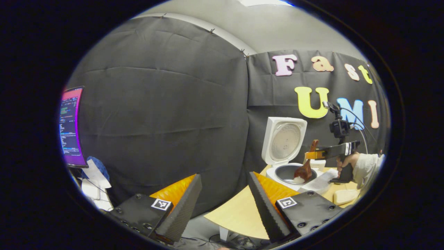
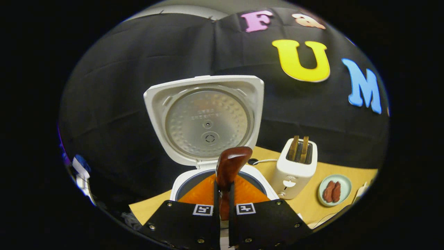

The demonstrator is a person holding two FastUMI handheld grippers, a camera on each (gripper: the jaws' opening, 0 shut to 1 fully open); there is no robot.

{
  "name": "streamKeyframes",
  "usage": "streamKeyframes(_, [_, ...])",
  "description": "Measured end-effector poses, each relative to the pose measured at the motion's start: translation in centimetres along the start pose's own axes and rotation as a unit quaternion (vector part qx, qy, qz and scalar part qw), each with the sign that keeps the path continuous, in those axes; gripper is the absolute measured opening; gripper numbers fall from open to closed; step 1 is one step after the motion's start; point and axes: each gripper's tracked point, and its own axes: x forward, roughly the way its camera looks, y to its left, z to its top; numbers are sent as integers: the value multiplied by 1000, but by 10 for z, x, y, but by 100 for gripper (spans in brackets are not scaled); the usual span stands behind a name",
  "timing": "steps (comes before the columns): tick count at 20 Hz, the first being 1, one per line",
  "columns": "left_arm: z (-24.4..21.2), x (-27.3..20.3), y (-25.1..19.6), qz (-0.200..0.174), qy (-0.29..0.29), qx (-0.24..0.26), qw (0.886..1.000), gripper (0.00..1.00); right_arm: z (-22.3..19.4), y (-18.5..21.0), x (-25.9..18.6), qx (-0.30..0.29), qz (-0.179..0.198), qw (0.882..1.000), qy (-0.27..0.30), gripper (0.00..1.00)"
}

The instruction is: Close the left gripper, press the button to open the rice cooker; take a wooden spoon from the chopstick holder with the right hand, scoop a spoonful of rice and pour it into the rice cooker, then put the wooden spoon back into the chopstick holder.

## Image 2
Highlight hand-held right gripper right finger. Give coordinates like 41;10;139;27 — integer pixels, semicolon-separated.
227;174;313;250

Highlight white toaster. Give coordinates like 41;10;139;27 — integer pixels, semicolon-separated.
270;137;318;200

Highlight black backdrop cloth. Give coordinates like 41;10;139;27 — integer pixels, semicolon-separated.
59;8;390;210

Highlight pale green plate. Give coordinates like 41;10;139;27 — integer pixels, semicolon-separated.
317;174;352;208

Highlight white and blue object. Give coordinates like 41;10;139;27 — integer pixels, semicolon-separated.
62;153;97;206

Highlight brown bread slice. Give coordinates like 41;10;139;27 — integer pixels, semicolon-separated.
300;136;309;164
289;135;300;162

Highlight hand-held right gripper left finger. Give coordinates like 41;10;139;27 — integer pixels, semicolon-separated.
139;173;221;250

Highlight white rice cooker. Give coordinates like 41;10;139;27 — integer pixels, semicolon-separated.
143;75;280;202

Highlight brown wooden spoon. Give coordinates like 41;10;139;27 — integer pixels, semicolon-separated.
215;146;253;221

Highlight white divided dish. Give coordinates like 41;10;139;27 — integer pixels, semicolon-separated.
353;181;369;205

